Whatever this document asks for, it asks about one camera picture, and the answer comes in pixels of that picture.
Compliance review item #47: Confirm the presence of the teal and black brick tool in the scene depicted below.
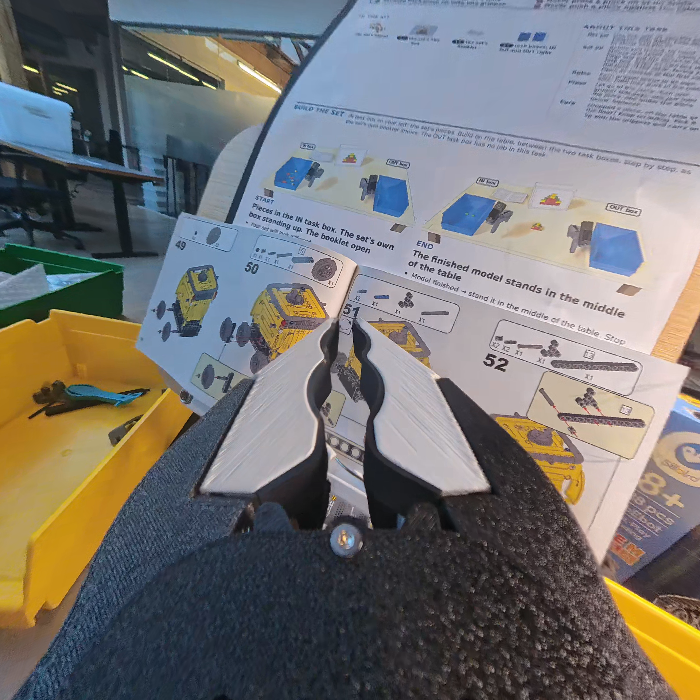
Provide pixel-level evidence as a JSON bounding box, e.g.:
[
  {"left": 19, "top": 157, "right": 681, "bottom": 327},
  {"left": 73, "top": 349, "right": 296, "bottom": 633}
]
[{"left": 28, "top": 380, "right": 151, "bottom": 420}]

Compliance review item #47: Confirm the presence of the dark printed cardboard box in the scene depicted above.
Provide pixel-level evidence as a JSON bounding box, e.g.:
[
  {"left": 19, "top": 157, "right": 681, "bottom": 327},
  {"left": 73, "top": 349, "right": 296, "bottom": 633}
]
[{"left": 602, "top": 394, "right": 700, "bottom": 580}]

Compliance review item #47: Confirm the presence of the frosted glass partition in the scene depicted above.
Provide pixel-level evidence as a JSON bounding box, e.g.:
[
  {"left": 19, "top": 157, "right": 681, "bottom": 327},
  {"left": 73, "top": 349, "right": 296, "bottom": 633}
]
[{"left": 123, "top": 71, "right": 258, "bottom": 214}]

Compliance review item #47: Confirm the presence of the white storage box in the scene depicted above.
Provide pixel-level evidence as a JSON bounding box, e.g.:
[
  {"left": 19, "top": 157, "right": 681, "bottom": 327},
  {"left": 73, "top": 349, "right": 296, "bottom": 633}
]
[{"left": 0, "top": 82, "right": 75, "bottom": 154}]

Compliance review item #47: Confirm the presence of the yellow plastic bin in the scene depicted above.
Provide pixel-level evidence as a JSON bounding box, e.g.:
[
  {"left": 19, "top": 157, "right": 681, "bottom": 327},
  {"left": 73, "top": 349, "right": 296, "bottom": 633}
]
[
  {"left": 0, "top": 310, "right": 192, "bottom": 630},
  {"left": 605, "top": 578, "right": 700, "bottom": 700}
]

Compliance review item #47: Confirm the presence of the open instruction booklet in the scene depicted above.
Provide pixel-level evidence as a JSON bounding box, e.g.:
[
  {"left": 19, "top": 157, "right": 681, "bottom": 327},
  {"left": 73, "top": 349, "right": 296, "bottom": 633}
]
[{"left": 137, "top": 214, "right": 690, "bottom": 564}]

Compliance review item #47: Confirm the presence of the printed picture sheet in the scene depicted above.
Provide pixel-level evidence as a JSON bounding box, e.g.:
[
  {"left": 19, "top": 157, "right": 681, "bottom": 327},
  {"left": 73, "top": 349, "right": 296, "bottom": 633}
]
[{"left": 228, "top": 0, "right": 700, "bottom": 353}]

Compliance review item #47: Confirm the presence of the green plastic bin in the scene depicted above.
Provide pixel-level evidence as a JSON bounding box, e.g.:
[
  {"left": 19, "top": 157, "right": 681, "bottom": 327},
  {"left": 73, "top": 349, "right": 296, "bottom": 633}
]
[{"left": 0, "top": 243, "right": 124, "bottom": 329}]

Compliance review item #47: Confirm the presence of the grey brick piece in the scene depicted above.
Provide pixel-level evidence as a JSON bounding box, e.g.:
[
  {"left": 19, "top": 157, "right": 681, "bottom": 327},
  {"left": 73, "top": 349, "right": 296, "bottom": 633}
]
[{"left": 108, "top": 414, "right": 143, "bottom": 447}]

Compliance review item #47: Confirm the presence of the dark long table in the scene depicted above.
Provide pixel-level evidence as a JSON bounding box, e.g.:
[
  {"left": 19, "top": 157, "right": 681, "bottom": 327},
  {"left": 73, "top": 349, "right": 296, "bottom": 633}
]
[{"left": 0, "top": 140, "right": 165, "bottom": 260}]

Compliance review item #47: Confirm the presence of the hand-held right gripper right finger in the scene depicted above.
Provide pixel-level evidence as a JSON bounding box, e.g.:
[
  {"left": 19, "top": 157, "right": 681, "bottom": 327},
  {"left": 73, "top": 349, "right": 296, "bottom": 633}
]
[{"left": 353, "top": 318, "right": 492, "bottom": 517}]

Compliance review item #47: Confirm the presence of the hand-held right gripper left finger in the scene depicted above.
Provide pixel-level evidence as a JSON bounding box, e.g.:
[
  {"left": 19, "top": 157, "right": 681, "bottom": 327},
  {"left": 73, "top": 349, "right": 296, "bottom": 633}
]
[{"left": 201, "top": 318, "right": 342, "bottom": 517}]

